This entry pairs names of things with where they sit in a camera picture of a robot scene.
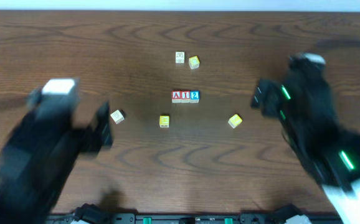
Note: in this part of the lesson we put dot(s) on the yellow block near top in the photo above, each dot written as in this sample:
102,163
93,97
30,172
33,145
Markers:
194,62

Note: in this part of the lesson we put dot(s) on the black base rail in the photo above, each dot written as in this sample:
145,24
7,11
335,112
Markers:
289,214

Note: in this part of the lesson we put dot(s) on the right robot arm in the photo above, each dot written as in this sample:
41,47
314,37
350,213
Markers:
333,161

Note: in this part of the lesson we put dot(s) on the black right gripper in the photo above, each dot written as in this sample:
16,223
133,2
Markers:
279,97

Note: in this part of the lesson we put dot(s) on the white picture block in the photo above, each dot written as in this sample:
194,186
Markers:
179,57

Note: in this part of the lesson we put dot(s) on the white outlined letter block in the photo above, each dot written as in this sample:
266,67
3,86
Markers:
118,116

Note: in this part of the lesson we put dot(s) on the yellow block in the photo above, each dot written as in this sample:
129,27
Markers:
234,121
164,121
194,62

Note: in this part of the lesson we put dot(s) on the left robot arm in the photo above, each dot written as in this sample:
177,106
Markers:
41,152

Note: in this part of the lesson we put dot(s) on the yellow block right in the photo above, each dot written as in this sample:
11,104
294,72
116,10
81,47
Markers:
234,121

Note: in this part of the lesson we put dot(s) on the blue number 2 block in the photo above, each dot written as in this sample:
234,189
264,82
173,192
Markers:
194,96

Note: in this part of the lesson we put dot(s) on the red letter A block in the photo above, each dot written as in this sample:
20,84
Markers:
176,96

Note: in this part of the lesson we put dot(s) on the yellow block centre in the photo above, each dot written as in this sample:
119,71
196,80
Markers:
164,121

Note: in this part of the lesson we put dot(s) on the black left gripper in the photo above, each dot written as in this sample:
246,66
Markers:
85,137

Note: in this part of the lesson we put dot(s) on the red letter I block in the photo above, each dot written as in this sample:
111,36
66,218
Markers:
185,96

